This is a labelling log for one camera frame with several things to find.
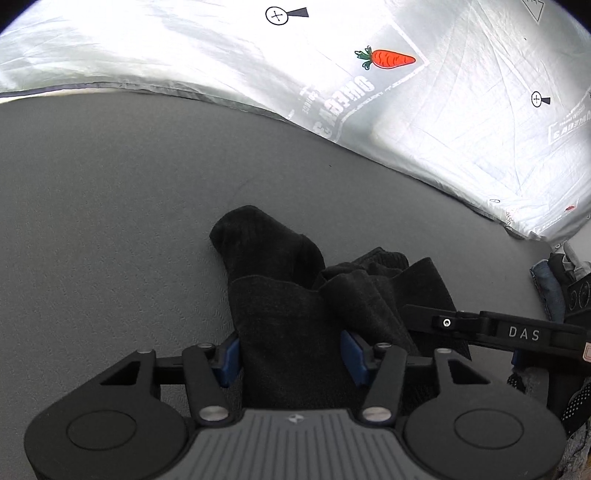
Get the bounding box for black long-sleeve shirt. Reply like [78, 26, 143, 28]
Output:
[209, 205, 472, 412]

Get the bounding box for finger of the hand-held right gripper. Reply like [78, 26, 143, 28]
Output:
[403, 303, 485, 346]

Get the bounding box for printed white sheet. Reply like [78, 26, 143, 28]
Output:
[0, 0, 591, 244]

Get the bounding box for person's right hand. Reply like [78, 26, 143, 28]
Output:
[507, 355, 591, 444]

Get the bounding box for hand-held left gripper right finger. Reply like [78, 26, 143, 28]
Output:
[340, 329, 491, 424]

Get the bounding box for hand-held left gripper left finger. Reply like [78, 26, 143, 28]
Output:
[99, 333, 243, 424]

